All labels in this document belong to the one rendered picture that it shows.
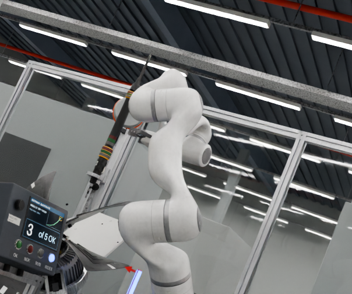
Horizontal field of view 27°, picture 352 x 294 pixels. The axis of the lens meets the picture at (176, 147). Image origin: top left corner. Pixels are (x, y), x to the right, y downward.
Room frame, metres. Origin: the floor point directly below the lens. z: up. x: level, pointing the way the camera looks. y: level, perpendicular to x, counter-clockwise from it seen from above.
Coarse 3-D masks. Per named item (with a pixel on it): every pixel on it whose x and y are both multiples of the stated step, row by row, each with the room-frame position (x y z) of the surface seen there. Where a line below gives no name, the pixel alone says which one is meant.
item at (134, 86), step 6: (138, 78) 2.79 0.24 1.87; (132, 84) 2.79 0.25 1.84; (138, 84) 2.78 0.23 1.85; (132, 90) 2.81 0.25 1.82; (96, 162) 2.79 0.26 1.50; (102, 162) 2.78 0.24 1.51; (96, 168) 2.78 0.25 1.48; (102, 168) 2.79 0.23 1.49; (90, 180) 2.79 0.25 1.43; (96, 180) 2.80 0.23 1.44
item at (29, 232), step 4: (28, 220) 1.95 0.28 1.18; (32, 220) 1.96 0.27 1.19; (28, 224) 1.95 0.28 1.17; (32, 224) 1.97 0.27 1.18; (36, 224) 1.98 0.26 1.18; (24, 228) 1.94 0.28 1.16; (28, 228) 1.95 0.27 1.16; (32, 228) 1.97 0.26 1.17; (24, 232) 1.94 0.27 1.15; (28, 232) 1.96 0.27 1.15; (32, 232) 1.97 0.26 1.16; (24, 236) 1.94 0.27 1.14; (28, 236) 1.96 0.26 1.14; (32, 236) 1.97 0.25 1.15
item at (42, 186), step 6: (48, 174) 3.07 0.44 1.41; (54, 174) 3.04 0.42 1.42; (36, 180) 3.10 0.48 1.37; (42, 180) 3.06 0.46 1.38; (48, 180) 3.03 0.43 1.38; (30, 186) 3.10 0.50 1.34; (36, 186) 3.06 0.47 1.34; (42, 186) 3.03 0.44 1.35; (48, 186) 3.00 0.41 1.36; (36, 192) 3.03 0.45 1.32; (42, 192) 3.00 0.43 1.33; (48, 192) 2.96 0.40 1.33; (48, 198) 2.94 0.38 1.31
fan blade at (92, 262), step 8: (72, 248) 2.68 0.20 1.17; (80, 248) 2.71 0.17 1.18; (80, 256) 2.64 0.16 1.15; (88, 256) 2.67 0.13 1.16; (96, 256) 2.70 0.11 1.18; (88, 264) 2.61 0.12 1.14; (96, 264) 2.63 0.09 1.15; (104, 264) 2.65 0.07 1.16; (112, 264) 2.68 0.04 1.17; (120, 264) 2.72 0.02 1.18
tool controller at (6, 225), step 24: (0, 192) 1.90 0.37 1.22; (24, 192) 1.93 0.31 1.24; (0, 216) 1.88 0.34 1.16; (24, 216) 1.94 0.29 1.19; (48, 216) 2.02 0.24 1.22; (0, 240) 1.87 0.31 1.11; (24, 240) 1.95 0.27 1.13; (48, 240) 2.03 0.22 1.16; (24, 264) 1.96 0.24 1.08; (48, 264) 2.05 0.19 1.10
